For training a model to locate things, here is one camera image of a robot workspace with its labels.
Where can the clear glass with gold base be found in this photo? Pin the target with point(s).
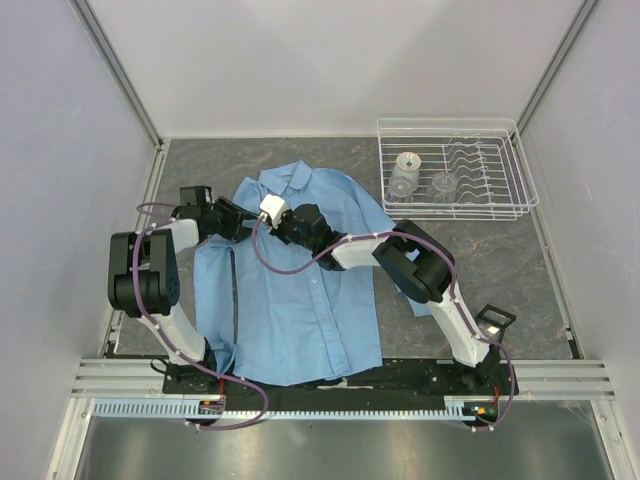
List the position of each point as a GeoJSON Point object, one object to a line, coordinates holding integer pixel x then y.
{"type": "Point", "coordinates": [407, 167]}

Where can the right aluminium frame post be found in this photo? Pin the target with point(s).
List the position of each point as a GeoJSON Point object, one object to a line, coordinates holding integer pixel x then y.
{"type": "Point", "coordinates": [566, 45]}

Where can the slotted grey cable duct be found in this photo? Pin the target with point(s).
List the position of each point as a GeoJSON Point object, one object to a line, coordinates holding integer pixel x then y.
{"type": "Point", "coordinates": [212, 410]}

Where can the clear glass lying left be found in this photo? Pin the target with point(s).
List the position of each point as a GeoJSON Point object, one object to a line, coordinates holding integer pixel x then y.
{"type": "Point", "coordinates": [399, 191]}

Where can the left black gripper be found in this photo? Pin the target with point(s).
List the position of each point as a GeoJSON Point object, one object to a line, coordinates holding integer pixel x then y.
{"type": "Point", "coordinates": [235, 216]}

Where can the light blue button shirt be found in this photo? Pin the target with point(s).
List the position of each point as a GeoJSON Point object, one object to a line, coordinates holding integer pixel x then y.
{"type": "Point", "coordinates": [281, 319]}

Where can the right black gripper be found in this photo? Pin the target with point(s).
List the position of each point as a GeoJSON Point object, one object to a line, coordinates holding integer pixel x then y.
{"type": "Point", "coordinates": [278, 232]}

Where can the aluminium frame post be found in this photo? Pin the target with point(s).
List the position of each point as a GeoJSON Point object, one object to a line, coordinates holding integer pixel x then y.
{"type": "Point", "coordinates": [566, 45]}
{"type": "Point", "coordinates": [106, 50]}

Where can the left aluminium frame post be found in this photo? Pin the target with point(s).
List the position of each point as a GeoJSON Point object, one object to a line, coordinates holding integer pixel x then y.
{"type": "Point", "coordinates": [106, 50]}

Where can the clear glass lying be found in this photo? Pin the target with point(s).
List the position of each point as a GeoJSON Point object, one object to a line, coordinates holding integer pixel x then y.
{"type": "Point", "coordinates": [399, 191]}
{"type": "Point", "coordinates": [442, 189]}

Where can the small black framed stand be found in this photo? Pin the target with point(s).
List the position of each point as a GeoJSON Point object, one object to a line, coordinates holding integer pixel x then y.
{"type": "Point", "coordinates": [494, 321]}

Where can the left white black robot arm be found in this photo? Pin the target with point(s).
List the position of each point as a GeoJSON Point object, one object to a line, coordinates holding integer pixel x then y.
{"type": "Point", "coordinates": [143, 275]}

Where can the white wire dish rack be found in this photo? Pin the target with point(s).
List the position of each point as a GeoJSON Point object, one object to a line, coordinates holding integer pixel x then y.
{"type": "Point", "coordinates": [485, 154]}

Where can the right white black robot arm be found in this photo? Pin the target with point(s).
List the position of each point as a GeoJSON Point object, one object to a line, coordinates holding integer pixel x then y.
{"type": "Point", "coordinates": [419, 266]}

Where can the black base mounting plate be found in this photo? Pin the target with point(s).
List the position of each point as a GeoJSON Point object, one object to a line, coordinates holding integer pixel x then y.
{"type": "Point", "coordinates": [398, 382]}

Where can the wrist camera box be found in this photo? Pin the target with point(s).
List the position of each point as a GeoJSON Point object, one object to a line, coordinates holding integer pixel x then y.
{"type": "Point", "coordinates": [198, 195]}
{"type": "Point", "coordinates": [272, 209]}

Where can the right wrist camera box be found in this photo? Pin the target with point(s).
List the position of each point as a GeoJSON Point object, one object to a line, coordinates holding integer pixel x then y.
{"type": "Point", "coordinates": [272, 209]}

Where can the clear glass lying right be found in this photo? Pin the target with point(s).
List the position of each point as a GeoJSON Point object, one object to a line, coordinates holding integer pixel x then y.
{"type": "Point", "coordinates": [442, 189]}

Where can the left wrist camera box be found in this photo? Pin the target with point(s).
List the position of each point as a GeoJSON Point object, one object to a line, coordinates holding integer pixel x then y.
{"type": "Point", "coordinates": [198, 195]}

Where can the aluminium front rail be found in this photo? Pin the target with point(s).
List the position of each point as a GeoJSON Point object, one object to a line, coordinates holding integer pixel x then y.
{"type": "Point", "coordinates": [540, 380]}

